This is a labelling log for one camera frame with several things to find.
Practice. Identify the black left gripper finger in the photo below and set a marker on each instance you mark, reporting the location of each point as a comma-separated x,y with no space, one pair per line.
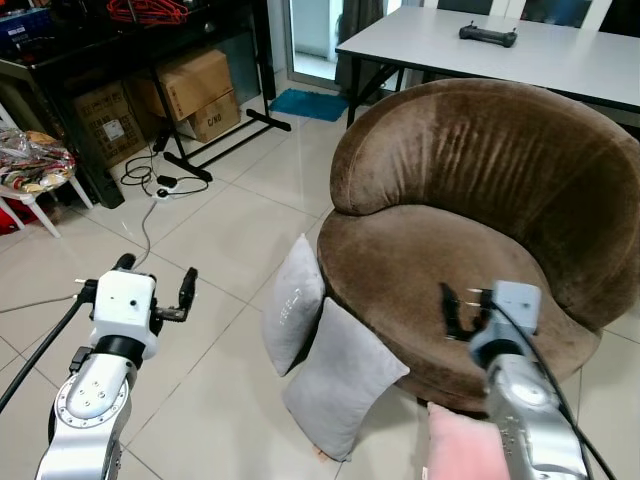
188,288
124,262

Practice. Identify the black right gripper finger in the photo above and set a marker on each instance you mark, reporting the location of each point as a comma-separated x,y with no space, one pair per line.
450,310

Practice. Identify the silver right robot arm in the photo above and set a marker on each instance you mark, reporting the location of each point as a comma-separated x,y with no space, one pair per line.
530,420

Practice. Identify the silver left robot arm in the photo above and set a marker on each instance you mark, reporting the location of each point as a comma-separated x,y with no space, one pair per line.
85,420

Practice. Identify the brown velvet round sofa chair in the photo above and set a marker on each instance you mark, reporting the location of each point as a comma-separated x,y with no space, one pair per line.
480,250

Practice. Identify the small grey pillow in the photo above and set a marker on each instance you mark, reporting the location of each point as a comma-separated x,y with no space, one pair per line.
293,305

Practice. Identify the large grey pillow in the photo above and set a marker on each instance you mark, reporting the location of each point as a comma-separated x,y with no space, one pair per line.
340,385

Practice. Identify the pink pillow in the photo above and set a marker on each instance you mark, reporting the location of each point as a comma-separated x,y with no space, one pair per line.
460,450

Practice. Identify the blue floor mat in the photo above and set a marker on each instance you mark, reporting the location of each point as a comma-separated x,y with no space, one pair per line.
308,105

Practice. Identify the white power strip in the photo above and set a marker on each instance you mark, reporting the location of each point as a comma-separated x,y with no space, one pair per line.
162,192

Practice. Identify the white plastic stool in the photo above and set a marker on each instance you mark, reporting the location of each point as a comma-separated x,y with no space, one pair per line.
40,205

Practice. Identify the red bag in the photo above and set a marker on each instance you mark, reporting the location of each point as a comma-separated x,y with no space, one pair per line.
8,220

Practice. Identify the black metal clothes rack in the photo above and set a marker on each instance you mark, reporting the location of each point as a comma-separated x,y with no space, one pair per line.
200,165

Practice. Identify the dark labelled cardboard box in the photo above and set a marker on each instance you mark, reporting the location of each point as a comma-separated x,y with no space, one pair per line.
110,125

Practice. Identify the clear plastic bag of items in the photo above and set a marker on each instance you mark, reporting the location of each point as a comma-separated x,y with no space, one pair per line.
30,160

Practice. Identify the small printed cardboard box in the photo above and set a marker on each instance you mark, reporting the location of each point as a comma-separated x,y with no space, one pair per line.
212,120

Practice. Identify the large light cardboard box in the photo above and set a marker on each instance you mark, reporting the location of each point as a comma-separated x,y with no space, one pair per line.
190,85

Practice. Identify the red clothes hangers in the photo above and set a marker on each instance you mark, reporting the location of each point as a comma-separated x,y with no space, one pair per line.
148,12

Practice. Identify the white table with black legs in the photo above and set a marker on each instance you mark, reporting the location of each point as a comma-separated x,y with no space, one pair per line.
560,55

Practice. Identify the black handheld controller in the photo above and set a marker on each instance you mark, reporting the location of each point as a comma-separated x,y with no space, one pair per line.
488,35

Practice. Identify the grey curtain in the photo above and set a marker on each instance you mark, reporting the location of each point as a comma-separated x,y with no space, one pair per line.
360,40

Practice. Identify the white chair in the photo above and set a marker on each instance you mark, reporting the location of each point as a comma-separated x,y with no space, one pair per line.
500,6

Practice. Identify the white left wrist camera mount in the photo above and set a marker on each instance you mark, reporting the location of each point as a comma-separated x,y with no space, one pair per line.
125,300

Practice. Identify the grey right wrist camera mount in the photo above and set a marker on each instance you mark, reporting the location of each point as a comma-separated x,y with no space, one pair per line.
515,305

